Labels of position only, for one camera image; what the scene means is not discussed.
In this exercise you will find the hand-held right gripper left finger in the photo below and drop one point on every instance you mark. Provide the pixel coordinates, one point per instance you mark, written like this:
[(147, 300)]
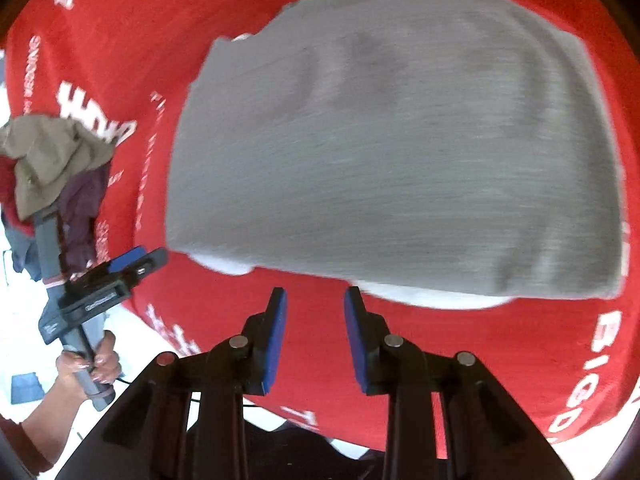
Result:
[(275, 340)]

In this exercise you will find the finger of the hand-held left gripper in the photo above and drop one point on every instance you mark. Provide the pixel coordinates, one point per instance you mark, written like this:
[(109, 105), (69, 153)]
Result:
[(127, 259), (152, 260)]

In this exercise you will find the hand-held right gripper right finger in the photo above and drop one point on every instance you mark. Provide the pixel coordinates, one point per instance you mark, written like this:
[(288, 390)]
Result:
[(357, 345)]

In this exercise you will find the grey knit sweater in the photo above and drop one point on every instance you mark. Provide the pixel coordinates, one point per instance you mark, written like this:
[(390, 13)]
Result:
[(390, 160)]

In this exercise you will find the person's left forearm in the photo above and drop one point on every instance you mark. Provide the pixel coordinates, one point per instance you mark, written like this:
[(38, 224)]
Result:
[(45, 420)]

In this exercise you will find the person's left hand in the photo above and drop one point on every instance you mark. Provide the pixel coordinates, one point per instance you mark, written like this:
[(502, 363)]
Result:
[(107, 365)]

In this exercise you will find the dark purple cloth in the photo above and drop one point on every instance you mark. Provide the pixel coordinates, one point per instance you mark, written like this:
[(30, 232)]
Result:
[(80, 210)]

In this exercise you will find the blue grey cloth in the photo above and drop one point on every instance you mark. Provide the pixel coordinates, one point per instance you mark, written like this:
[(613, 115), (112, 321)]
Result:
[(22, 250)]

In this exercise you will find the olive green cloth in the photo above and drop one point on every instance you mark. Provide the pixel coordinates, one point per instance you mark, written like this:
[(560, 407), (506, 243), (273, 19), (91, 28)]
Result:
[(50, 160)]

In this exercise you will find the red cloth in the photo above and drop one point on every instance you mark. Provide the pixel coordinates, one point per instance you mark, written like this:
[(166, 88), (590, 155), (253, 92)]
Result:
[(7, 185)]

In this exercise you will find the red printed blanket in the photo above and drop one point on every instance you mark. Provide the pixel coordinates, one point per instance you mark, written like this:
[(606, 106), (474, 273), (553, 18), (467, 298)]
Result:
[(125, 35)]

